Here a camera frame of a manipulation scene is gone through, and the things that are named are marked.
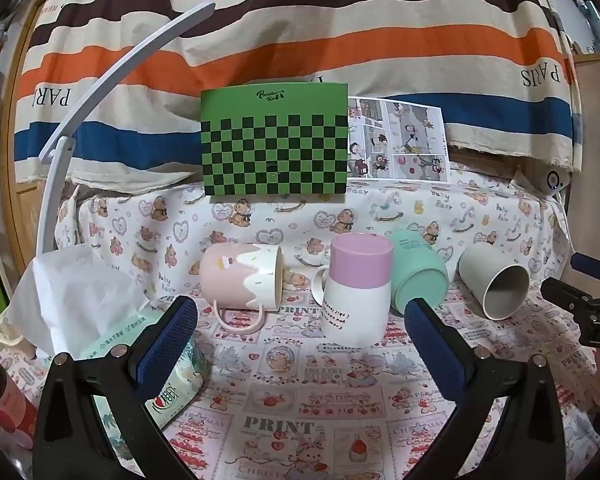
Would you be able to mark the white mug with lilac base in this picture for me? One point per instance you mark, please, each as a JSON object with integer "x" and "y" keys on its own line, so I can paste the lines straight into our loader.
{"x": 355, "y": 300}

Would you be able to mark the wooden board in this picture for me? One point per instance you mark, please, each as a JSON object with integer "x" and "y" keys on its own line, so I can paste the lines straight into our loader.
{"x": 25, "y": 200}

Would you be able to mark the comic print sheet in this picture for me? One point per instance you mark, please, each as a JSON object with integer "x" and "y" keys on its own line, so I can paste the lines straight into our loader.
{"x": 400, "y": 140}

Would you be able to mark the green checkered box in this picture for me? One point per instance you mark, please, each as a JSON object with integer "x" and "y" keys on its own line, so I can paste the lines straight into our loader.
{"x": 275, "y": 150}

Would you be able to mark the cream basket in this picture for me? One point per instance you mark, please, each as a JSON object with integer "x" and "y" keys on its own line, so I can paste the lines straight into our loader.
{"x": 2, "y": 332}

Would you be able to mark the red bottle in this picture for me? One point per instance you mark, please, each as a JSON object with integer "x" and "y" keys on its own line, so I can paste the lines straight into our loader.
{"x": 2, "y": 400}

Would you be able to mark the striped blanket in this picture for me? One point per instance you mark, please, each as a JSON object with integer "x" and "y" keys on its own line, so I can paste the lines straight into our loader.
{"x": 330, "y": 35}

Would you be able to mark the mint green cup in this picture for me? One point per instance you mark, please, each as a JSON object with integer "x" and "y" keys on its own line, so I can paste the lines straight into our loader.
{"x": 420, "y": 275}

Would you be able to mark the strawberry print tablecloth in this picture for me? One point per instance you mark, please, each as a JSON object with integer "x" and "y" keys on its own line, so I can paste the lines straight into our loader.
{"x": 300, "y": 400}

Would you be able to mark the green tissue pack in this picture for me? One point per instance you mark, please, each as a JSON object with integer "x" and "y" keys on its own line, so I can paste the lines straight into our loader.
{"x": 180, "y": 385}

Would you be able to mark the grey cup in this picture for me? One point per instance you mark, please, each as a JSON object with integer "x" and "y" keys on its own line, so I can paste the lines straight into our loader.
{"x": 485, "y": 272}

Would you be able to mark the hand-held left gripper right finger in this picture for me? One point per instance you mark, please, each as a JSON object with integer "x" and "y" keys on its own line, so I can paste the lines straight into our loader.
{"x": 434, "y": 350}

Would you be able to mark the white tissue sheet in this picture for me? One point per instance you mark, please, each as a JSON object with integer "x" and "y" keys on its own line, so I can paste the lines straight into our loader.
{"x": 75, "y": 300}

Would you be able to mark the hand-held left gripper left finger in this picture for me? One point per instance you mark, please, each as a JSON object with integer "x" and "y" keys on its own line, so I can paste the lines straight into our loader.
{"x": 166, "y": 347}

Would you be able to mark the bear print cloth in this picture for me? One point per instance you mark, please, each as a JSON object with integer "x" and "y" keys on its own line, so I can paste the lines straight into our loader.
{"x": 300, "y": 220}

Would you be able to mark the pink and white mug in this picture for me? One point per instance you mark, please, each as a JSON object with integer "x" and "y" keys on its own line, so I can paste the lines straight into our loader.
{"x": 235, "y": 277}

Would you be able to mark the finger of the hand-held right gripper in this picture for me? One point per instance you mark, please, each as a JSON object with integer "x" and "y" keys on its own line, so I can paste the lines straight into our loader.
{"x": 562, "y": 292}
{"x": 587, "y": 264}

